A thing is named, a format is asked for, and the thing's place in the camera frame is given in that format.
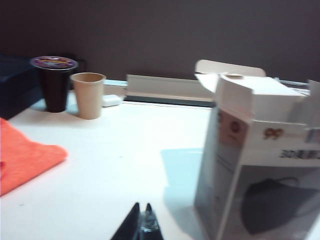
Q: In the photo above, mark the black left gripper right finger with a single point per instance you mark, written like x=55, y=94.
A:
x=156, y=233

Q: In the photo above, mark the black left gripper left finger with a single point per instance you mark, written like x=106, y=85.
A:
x=128, y=225

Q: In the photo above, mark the clear plastic mask packet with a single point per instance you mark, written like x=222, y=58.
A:
x=148, y=221

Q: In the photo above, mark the white mask box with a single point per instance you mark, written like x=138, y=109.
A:
x=262, y=155

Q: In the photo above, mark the orange cloth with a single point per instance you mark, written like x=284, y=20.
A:
x=22, y=160

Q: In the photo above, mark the white earbuds case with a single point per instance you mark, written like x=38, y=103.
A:
x=110, y=100

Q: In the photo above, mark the beige paper cup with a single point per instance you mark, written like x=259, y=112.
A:
x=88, y=97

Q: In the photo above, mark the dark cup with foil lid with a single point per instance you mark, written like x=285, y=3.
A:
x=55, y=85

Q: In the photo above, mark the black case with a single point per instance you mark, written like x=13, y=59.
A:
x=17, y=85

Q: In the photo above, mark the brown desk partition panel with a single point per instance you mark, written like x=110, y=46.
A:
x=160, y=32

